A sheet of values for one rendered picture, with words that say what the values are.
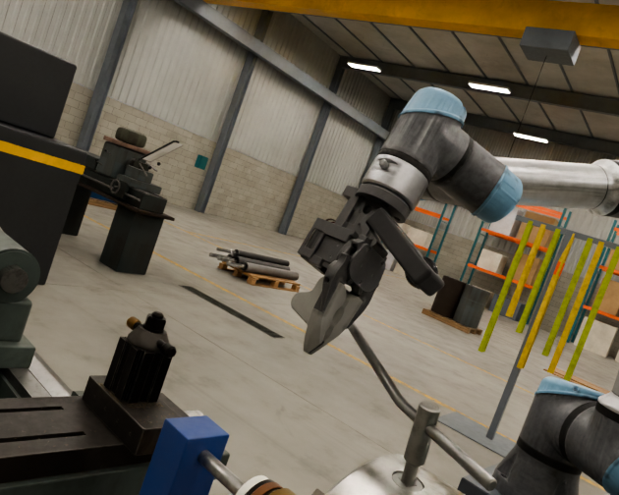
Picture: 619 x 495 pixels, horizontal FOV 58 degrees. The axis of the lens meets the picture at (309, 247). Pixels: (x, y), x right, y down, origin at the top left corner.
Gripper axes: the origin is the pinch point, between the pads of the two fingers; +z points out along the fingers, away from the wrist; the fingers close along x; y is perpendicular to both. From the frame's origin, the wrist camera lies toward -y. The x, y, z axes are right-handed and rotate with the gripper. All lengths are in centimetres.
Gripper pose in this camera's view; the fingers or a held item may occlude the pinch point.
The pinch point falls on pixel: (316, 346)
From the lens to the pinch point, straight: 67.2
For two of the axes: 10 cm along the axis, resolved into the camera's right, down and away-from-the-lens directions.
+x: -5.0, -4.3, -7.5
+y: -7.0, -3.0, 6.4
